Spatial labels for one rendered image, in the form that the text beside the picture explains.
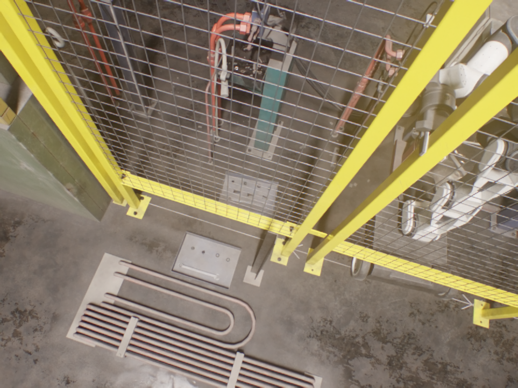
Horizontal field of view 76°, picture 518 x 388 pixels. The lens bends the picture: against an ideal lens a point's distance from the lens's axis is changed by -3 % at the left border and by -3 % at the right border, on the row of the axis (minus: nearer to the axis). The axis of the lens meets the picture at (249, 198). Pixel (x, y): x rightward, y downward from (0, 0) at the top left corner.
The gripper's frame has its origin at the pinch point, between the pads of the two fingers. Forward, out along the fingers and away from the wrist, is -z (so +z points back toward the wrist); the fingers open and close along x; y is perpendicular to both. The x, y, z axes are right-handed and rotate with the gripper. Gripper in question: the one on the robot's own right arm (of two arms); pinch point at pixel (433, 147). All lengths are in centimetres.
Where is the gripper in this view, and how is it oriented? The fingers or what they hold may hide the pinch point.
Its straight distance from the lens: 100.0
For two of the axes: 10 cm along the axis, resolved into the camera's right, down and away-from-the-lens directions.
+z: 2.9, -8.8, 3.8
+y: 0.8, -3.8, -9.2
